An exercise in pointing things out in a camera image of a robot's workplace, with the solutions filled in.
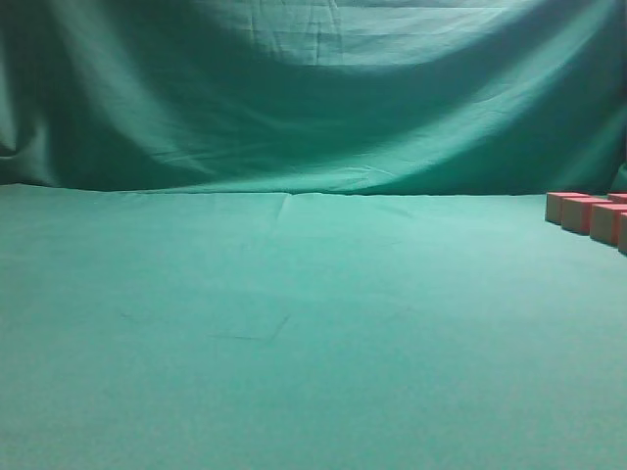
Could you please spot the pink cube far column rear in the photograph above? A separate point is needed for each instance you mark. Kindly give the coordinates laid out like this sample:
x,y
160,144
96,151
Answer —
x,y
554,203

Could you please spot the pink cube column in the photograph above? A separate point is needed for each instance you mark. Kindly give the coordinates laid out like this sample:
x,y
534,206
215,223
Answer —
x,y
554,203
617,198

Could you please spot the pink cube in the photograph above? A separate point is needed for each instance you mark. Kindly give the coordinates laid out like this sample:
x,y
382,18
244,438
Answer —
x,y
622,233
604,224
576,213

